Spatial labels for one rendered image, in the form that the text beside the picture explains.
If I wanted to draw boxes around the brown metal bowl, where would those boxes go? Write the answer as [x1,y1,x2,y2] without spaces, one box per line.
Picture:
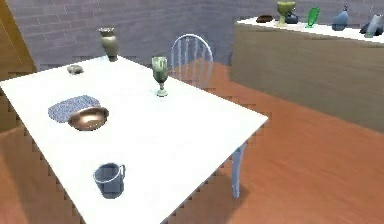
[67,106,110,132]

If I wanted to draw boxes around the tan kitchen counter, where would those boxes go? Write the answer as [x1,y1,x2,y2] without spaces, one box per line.
[229,16,384,134]

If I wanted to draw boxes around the dark brown bowl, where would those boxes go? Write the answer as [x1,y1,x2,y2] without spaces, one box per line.
[255,14,274,24]

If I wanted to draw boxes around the white dining table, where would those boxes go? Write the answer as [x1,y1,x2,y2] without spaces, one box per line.
[0,55,270,224]

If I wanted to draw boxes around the green glass goblet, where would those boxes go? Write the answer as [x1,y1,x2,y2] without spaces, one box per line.
[151,55,169,98]

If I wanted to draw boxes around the white spindle-back chair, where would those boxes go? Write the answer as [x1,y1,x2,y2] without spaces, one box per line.
[169,33,215,90]

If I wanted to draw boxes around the olive ceramic vase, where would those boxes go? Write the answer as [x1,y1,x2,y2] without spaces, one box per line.
[98,27,120,63]

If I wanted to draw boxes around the blue grey mug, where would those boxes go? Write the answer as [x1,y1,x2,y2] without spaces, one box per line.
[92,162,127,200]

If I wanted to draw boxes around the blue woven cloth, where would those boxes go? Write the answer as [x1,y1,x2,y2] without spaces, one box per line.
[47,94,102,124]

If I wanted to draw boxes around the small grey lump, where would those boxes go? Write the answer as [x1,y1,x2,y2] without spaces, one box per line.
[66,64,85,75]

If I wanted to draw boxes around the dark blue round pot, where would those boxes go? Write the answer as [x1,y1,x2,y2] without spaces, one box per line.
[285,11,300,25]

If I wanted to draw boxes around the olive green goblet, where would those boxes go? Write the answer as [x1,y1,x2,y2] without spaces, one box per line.
[275,0,297,28]

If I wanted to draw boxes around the green glass bottle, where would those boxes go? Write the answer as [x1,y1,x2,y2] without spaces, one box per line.
[304,6,321,29]

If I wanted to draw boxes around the blue grey jug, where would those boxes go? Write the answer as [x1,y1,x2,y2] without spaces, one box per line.
[331,5,350,32]

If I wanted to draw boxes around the orange brown wooden door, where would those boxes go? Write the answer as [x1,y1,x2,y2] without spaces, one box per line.
[0,0,38,81]

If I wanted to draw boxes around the dark blue grey pan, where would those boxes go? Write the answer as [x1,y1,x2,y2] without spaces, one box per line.
[359,21,384,37]

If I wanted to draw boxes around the pale grey green bottle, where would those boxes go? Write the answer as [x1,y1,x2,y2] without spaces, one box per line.
[364,13,384,39]

